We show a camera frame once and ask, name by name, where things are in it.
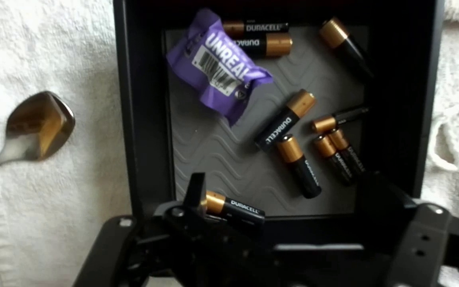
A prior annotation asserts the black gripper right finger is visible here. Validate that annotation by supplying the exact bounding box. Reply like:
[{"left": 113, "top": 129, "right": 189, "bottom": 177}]
[{"left": 360, "top": 169, "right": 421, "bottom": 245}]

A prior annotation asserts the metal spoon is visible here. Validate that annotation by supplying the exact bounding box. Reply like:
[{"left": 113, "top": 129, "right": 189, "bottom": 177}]
[{"left": 0, "top": 89, "right": 76, "bottom": 185}]

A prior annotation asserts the black plastic tray box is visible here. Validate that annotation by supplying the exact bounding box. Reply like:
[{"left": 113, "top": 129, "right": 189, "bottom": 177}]
[{"left": 113, "top": 0, "right": 446, "bottom": 237}]

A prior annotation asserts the white terry towel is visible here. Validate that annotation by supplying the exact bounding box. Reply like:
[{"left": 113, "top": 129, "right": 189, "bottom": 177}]
[{"left": 0, "top": 0, "right": 459, "bottom": 287}]

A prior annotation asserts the purple candy wrapper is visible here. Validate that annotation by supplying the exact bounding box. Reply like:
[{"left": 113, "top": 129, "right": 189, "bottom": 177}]
[{"left": 164, "top": 6, "right": 276, "bottom": 127}]

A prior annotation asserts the copper top black battery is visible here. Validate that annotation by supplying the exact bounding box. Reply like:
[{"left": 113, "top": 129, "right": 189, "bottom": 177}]
[
  {"left": 253, "top": 87, "right": 317, "bottom": 153},
  {"left": 317, "top": 16, "right": 374, "bottom": 78},
  {"left": 272, "top": 132, "right": 323, "bottom": 199},
  {"left": 221, "top": 19, "right": 291, "bottom": 38},
  {"left": 234, "top": 31, "right": 296, "bottom": 59},
  {"left": 199, "top": 189, "right": 268, "bottom": 224}
]

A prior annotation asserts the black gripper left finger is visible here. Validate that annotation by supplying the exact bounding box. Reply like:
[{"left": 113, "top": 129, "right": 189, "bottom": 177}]
[{"left": 181, "top": 170, "right": 209, "bottom": 213}]

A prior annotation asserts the small copper top battery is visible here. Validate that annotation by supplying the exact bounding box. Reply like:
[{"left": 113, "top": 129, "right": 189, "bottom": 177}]
[
  {"left": 327, "top": 127, "right": 366, "bottom": 175},
  {"left": 312, "top": 134, "right": 355, "bottom": 186},
  {"left": 309, "top": 105, "right": 370, "bottom": 135}
]

